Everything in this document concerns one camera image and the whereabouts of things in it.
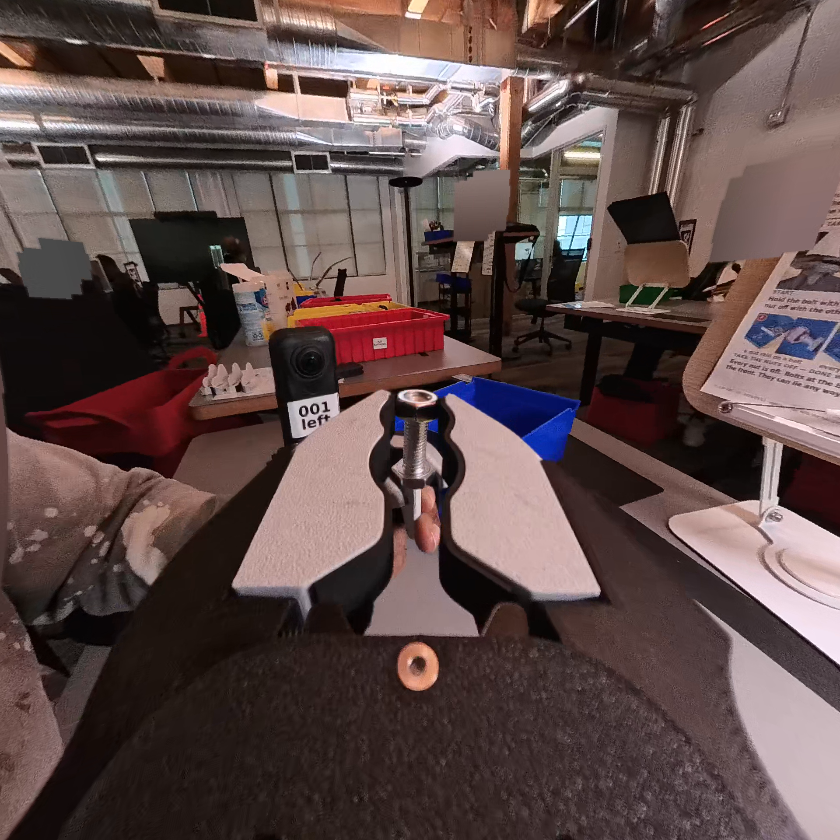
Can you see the person's grey sweatshirt torso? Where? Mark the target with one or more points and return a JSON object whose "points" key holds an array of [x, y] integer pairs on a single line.
{"points": [[26, 722]]}

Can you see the printed instruction sheet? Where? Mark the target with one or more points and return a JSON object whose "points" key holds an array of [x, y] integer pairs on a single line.
{"points": [[774, 354]]}

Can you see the yellow plastic tray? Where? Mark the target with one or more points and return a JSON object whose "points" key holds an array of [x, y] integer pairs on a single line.
{"points": [[315, 313]]}

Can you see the white wipes canister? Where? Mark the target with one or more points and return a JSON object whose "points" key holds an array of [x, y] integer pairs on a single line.
{"points": [[249, 315]]}

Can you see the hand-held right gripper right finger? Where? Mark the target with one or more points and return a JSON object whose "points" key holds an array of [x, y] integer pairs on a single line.
{"points": [[518, 518]]}

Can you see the black monitor on stand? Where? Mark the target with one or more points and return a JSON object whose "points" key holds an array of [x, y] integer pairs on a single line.
{"points": [[177, 249]]}

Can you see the red plastic crate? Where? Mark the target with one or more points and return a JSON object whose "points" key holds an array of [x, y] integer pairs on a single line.
{"points": [[394, 341]]}

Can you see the wooden board on white stand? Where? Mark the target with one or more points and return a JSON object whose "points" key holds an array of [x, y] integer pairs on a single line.
{"points": [[649, 256]]}

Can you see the white carton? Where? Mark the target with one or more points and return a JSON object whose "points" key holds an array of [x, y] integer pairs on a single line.
{"points": [[279, 298]]}

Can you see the rack of white printed parts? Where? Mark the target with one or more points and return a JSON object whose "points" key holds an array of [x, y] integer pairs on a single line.
{"points": [[229, 380]]}

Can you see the red tote bag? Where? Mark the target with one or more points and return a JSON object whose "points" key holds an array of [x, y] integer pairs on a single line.
{"points": [[131, 413]]}

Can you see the black floor lamp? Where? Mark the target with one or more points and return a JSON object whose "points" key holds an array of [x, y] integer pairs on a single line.
{"points": [[410, 236]]}

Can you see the red plastic tray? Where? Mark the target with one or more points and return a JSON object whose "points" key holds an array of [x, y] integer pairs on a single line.
{"points": [[341, 300]]}

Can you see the blue plastic bin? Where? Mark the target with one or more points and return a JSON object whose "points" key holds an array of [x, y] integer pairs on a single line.
{"points": [[518, 410]]}

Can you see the silver ventilation duct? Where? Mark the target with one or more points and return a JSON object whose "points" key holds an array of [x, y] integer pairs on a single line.
{"points": [[164, 111]]}

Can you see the red ottoman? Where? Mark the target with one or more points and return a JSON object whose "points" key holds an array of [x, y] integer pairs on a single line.
{"points": [[630, 413]]}

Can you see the storage shelf with blue bins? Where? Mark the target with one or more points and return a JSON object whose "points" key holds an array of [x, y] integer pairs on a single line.
{"points": [[446, 282]]}

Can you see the wooden office desk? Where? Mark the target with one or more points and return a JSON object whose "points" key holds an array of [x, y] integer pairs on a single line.
{"points": [[630, 312]]}

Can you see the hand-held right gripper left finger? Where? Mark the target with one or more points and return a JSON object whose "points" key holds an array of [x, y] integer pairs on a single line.
{"points": [[321, 512]]}

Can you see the silver hex bolt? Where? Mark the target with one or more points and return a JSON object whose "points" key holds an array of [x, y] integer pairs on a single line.
{"points": [[417, 446]]}

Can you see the small green bin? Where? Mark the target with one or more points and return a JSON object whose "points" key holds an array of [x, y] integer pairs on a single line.
{"points": [[649, 293]]}

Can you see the wooden support post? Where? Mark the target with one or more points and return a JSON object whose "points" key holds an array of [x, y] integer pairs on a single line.
{"points": [[510, 131]]}

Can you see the person's left hand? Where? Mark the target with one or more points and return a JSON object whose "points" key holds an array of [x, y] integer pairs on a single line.
{"points": [[426, 525]]}

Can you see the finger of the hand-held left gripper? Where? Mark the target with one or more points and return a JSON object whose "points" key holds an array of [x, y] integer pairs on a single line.
{"points": [[438, 485], [394, 492]]}

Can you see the large black panel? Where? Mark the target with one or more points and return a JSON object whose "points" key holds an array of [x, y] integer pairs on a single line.
{"points": [[79, 354]]}

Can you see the person's left forearm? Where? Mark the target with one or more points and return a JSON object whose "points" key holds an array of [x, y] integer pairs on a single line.
{"points": [[98, 525]]}

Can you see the black office chair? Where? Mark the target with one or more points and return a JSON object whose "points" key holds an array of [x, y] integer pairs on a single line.
{"points": [[551, 289]]}

